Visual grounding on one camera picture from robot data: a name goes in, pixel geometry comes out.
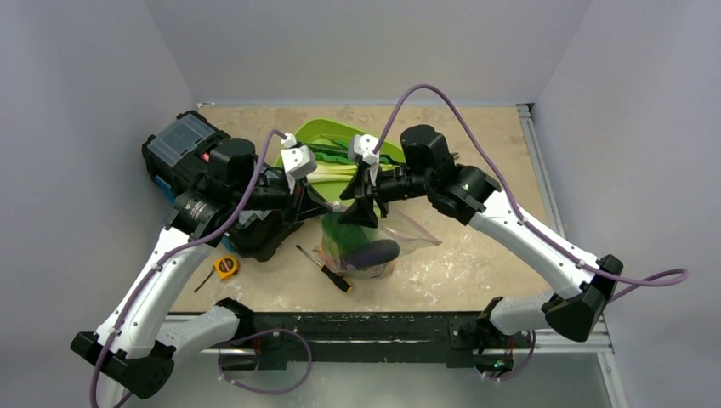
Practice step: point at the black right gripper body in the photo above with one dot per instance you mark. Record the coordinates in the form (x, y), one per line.
(371, 188)

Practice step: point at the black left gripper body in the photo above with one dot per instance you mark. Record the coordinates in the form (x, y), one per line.
(275, 194)

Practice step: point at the clear zip top bag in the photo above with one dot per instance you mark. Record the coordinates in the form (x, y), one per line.
(407, 232)

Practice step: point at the purple eggplant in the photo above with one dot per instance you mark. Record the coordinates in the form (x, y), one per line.
(373, 254)

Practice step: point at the green bok choy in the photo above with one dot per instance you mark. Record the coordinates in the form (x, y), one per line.
(338, 239)

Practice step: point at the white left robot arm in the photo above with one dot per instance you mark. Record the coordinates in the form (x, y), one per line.
(130, 347)

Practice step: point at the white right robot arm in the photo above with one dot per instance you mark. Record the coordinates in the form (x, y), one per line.
(582, 283)

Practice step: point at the green plastic tray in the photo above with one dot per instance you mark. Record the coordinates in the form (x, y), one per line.
(311, 133)

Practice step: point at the white napa cabbage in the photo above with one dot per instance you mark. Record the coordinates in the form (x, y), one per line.
(332, 173)

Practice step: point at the dark green cucumber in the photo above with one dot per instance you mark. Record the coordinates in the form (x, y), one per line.
(326, 149)

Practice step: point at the black toolbox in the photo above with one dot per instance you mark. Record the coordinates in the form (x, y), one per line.
(170, 159)

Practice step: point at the green chili pepper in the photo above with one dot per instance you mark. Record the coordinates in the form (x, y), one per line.
(336, 140)

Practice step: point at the black yellow screwdriver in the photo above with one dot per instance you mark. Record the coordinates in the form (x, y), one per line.
(338, 281)

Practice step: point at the yellow tape measure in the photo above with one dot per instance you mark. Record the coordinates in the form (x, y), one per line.
(224, 268)

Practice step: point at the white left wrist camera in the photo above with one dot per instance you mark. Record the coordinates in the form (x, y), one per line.
(298, 160)

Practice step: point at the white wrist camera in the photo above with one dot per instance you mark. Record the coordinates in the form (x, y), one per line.
(298, 160)
(362, 146)

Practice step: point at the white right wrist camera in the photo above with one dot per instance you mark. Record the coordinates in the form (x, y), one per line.
(362, 146)

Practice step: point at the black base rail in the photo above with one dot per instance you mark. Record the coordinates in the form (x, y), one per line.
(453, 339)

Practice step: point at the aluminium frame rail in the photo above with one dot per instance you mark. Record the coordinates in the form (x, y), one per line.
(548, 341)

